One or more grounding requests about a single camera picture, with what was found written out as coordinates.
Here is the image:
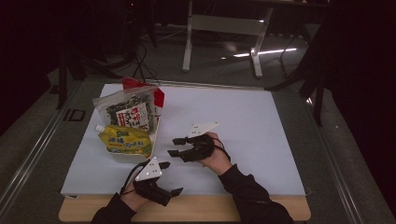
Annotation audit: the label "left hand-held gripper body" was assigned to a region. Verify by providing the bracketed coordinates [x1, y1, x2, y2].
[134, 157, 172, 207]

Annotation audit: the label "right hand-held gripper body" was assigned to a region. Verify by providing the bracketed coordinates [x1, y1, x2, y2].
[179, 121, 220, 163]

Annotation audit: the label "white divided food container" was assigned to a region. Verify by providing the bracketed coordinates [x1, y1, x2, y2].
[106, 122, 161, 164]

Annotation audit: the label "yellow spouted sauce pouch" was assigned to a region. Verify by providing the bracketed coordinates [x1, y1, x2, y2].
[93, 123, 154, 160]

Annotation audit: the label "clear seaweed flakes bag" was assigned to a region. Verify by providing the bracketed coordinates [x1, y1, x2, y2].
[92, 86, 160, 135]

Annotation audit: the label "red seasoning packet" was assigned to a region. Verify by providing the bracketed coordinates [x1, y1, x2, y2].
[120, 77, 165, 132]

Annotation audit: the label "person's right hand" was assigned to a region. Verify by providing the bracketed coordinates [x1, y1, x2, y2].
[199, 132, 233, 176]

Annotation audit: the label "person's left hand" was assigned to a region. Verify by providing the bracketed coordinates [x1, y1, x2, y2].
[123, 183, 150, 214]

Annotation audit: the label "white table mat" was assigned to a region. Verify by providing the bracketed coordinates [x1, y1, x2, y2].
[60, 83, 307, 197]

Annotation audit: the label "black metal stand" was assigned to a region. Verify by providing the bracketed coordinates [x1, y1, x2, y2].
[55, 36, 138, 110]
[264, 18, 327, 128]

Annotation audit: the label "dark curtain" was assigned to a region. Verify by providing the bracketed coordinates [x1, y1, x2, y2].
[323, 0, 396, 217]
[0, 0, 64, 136]

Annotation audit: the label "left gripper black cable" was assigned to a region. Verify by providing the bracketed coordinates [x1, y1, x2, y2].
[120, 160, 151, 198]

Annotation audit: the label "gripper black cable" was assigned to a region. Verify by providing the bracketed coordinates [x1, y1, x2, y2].
[211, 136, 233, 163]
[120, 160, 151, 198]

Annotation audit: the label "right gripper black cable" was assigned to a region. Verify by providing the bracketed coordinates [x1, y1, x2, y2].
[211, 136, 233, 163]

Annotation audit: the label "black floor cables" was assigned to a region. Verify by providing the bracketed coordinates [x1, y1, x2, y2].
[130, 38, 163, 87]

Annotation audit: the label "metal floor rail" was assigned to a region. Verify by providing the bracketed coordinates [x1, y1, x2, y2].
[0, 80, 82, 214]
[305, 96, 366, 224]

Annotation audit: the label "white metal desk frame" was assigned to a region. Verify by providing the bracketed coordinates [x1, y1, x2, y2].
[181, 0, 331, 78]

